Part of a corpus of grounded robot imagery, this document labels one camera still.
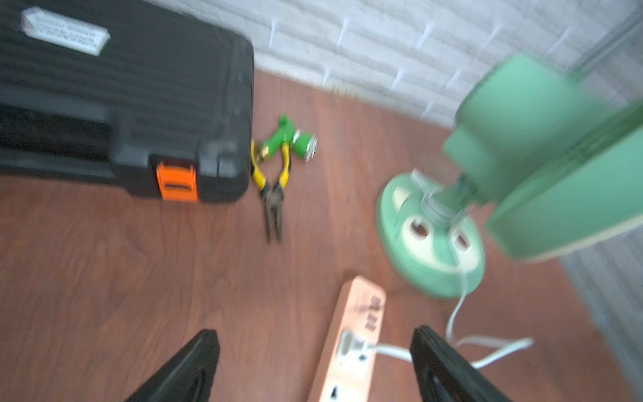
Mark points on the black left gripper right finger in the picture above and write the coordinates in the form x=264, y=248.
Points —
x=444, y=375

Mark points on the black plastic tool case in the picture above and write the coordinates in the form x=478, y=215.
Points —
x=164, y=112

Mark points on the green spray nozzle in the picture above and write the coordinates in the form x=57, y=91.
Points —
x=303, y=144

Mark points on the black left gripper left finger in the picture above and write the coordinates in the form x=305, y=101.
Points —
x=187, y=376

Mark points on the green desk fan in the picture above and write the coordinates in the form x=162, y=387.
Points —
x=545, y=169

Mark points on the white label sticker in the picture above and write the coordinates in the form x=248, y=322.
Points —
x=57, y=29

